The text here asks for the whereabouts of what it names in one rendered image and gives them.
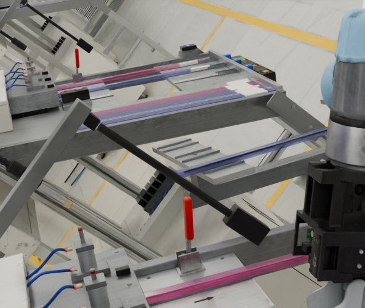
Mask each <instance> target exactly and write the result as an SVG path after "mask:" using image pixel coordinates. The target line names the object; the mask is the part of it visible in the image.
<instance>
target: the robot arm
mask: <svg viewBox="0 0 365 308"><path fill-rule="evenodd" d="M334 55H335V58H336V60H335V61H334V62H332V63H330V64H329V66H327V68H326V69H325V70H324V72H323V74H322V78H321V82H320V90H321V93H322V97H323V100H324V102H325V103H326V105H327V106H328V107H329V108H330V117H329V119H328V131H327V137H326V149H325V155H326V156H327V159H326V161H309V162H308V172H307V179H306V190H305V197H304V208H303V210H297V214H296V220H295V232H294V238H293V249H292V255H293V256H294V255H308V256H309V257H308V263H309V264H310V268H309V272H310V273H311V274H312V275H313V276H314V277H315V278H316V279H317V281H318V282H321V281H327V283H326V284H325V286H323V287H322V288H320V289H318V290H316V291H314V292H312V293H310V294H309V295H308V298H307V301H306V304H307V307H308V308H365V0H361V3H360V5H359V8H358V9H352V10H349V11H348V12H346V13H345V14H344V16H343V17H342V21H341V28H340V30H339V35H338V39H337V47H336V49H335V52H334ZM300 223H307V224H308V226H310V227H312V228H311V229H307V234H306V238H307V239H308V240H310V241H304V242H302V245H297V243H298V231H299V225H300Z"/></svg>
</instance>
